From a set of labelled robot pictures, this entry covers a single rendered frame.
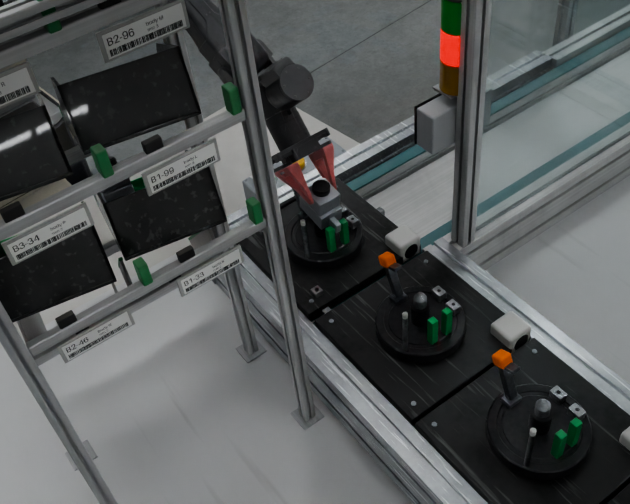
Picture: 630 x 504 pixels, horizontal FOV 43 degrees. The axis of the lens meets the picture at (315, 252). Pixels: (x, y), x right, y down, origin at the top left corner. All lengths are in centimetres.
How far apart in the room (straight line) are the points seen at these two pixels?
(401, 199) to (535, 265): 28
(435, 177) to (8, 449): 92
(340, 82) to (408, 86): 30
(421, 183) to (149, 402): 66
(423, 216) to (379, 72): 209
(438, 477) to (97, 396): 60
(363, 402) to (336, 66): 257
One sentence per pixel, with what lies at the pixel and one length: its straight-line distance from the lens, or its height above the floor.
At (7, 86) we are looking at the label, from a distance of 73.
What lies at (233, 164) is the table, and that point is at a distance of 177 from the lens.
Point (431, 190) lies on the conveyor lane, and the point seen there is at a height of 92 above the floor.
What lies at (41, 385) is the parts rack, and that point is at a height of 126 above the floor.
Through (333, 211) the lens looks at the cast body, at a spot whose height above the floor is 106.
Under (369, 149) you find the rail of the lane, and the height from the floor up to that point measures 95.
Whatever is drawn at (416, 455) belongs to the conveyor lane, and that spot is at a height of 96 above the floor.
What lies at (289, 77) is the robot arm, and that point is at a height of 129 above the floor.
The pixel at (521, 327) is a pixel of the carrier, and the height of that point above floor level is 99.
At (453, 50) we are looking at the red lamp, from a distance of 117.
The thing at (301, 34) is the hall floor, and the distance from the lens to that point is 388.
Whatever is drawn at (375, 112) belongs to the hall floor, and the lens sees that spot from 332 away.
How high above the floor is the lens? 196
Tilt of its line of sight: 46 degrees down
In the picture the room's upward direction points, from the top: 8 degrees counter-clockwise
